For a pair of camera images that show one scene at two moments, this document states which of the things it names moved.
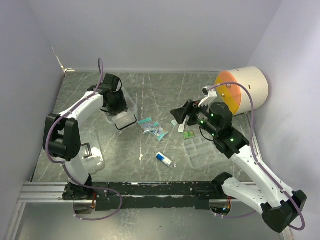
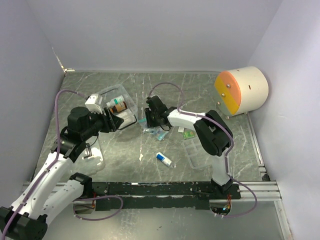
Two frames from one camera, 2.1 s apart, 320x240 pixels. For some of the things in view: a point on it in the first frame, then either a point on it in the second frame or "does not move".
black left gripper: (121, 107) → (110, 125)
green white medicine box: (188, 134) does not move
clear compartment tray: (201, 152) does not move
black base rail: (131, 195) does not move
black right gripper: (192, 107) → (149, 122)
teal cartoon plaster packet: (160, 133) does not move
